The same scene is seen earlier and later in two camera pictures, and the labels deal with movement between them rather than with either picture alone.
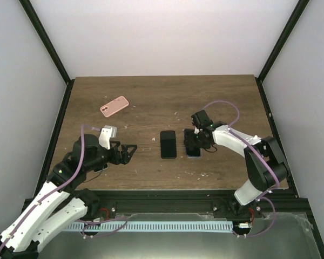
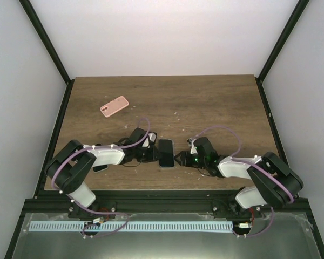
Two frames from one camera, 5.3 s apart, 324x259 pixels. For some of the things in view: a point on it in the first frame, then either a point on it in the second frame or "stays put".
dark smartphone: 100,168 stays put
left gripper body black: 115,159 to 144,157
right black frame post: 296,14 stays put
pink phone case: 115,106 stays put
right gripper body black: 200,142 to 197,163
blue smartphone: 191,142 to 166,157
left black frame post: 45,39 stays put
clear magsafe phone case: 192,144 to 166,154
